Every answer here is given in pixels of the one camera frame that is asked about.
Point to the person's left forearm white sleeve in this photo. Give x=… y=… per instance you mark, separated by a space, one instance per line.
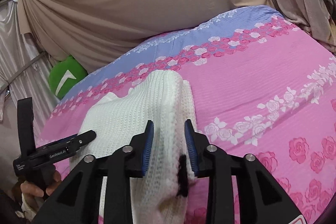
x=27 y=207

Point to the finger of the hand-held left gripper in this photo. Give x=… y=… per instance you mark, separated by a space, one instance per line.
x=82 y=138

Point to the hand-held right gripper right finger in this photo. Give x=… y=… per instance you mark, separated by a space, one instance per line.
x=191 y=150

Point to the grey curtain tie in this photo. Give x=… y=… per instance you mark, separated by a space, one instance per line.
x=29 y=65

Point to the person's left hand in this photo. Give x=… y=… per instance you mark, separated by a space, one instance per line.
x=31 y=191

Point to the pink floral bed sheet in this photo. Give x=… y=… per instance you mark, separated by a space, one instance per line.
x=249 y=77

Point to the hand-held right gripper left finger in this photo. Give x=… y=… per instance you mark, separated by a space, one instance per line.
x=147 y=148

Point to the green plush pillow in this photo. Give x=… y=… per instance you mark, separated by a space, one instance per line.
x=76 y=66

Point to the silver white curtain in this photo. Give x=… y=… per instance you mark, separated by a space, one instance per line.
x=15 y=37

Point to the red white navy knit sweater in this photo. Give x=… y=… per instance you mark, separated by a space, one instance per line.
x=131 y=113

